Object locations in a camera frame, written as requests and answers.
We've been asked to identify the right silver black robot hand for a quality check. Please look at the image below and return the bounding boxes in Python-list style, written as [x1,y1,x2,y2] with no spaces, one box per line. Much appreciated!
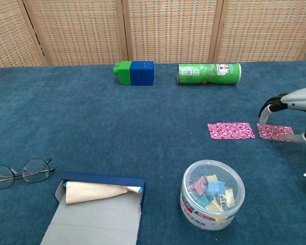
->
[259,86,306,143]

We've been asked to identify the clear round plastic tub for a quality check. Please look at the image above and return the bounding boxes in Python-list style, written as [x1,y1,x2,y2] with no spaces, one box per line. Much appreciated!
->
[180,159,246,231]

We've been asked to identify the cream cloth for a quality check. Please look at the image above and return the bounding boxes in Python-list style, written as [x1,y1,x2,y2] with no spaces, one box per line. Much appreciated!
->
[63,180,143,205]

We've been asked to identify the blue carpet table cover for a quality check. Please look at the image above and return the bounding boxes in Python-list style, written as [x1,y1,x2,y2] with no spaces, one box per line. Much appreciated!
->
[0,60,306,245]

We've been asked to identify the pink patterned packet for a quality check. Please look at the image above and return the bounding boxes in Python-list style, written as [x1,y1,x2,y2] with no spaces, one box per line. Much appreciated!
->
[256,123,295,142]

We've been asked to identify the blue box with grey flap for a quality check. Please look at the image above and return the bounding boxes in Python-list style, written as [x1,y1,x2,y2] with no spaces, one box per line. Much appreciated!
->
[39,171,146,245]

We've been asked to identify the blue building block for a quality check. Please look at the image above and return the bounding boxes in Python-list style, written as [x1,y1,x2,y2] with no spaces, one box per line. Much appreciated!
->
[141,60,155,86]
[130,61,143,86]

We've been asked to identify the yellow binder clip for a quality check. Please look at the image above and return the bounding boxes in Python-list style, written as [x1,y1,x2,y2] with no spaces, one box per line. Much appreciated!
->
[206,199,224,212]
[224,187,235,205]

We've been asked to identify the blue binder clip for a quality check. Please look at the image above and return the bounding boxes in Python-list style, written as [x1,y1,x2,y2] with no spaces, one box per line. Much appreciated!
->
[207,180,225,196]

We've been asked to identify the green building block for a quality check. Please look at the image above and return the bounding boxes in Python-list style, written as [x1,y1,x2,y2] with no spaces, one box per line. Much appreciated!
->
[113,61,132,86]

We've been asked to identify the woven rattan screen panel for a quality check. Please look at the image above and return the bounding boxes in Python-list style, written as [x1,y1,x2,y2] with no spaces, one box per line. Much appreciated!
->
[0,0,48,69]
[209,0,306,62]
[116,0,224,64]
[22,0,130,66]

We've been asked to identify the pink patterned playing card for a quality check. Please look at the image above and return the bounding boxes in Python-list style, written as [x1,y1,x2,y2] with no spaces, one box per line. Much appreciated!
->
[207,122,256,140]

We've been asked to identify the pink binder clip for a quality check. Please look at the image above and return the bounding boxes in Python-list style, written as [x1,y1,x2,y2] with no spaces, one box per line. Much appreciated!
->
[193,177,207,196]

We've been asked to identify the green chip can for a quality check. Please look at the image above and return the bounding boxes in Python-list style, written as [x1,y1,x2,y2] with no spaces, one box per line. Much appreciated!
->
[177,62,242,86]

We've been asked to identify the thin-framed eyeglasses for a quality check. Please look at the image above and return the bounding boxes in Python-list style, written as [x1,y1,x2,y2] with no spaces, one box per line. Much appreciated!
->
[0,157,56,190]

